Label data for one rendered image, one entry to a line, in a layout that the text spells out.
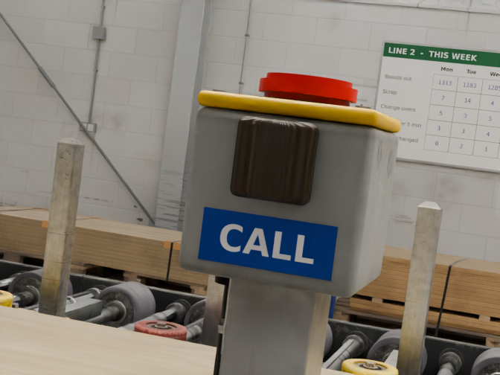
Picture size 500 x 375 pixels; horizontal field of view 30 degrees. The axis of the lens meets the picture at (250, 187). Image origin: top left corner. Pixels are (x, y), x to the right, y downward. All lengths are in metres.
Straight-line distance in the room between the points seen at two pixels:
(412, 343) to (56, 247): 0.62
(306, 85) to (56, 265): 1.31
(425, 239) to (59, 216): 0.62
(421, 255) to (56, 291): 0.62
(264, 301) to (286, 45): 7.46
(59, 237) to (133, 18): 6.71
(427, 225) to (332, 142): 1.11
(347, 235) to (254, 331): 0.06
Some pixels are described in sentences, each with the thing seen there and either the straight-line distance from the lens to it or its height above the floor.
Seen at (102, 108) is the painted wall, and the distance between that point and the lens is 8.32.
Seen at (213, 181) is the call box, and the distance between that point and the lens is 0.35.
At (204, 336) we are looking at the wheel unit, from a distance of 1.55.
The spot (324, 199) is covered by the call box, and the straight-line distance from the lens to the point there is 0.34.
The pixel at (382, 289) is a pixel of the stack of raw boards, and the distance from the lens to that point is 6.30.
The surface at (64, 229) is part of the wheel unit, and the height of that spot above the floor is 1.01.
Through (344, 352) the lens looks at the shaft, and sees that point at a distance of 1.85.
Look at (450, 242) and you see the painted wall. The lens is 7.55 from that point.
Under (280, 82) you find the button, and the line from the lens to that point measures 0.37.
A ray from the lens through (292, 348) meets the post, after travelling 0.37.
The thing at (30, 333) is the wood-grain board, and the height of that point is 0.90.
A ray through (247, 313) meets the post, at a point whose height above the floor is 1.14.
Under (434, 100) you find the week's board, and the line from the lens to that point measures 7.54.
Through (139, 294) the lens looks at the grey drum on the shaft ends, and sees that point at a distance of 2.04.
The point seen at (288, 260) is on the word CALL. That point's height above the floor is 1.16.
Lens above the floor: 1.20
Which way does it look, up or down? 3 degrees down
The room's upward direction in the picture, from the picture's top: 7 degrees clockwise
